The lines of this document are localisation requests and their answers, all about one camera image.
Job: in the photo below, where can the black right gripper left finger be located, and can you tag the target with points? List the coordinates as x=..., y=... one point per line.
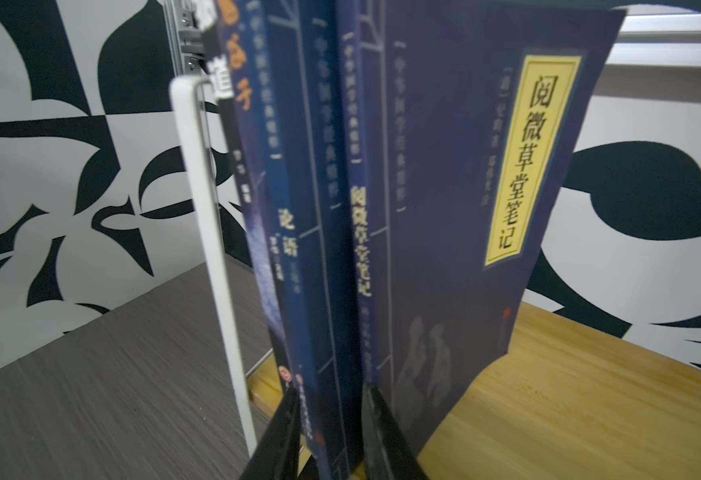
x=276, y=457

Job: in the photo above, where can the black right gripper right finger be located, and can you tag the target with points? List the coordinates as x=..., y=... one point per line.
x=386, y=453

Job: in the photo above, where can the thick blue book yellow label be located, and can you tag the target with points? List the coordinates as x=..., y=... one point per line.
x=309, y=188

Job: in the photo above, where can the purple portrait book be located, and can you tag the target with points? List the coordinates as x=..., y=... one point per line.
x=250, y=118

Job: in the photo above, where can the wooden white-framed bookshelf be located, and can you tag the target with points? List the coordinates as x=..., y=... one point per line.
x=569, y=402

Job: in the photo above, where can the black standing book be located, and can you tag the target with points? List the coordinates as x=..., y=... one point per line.
x=217, y=22

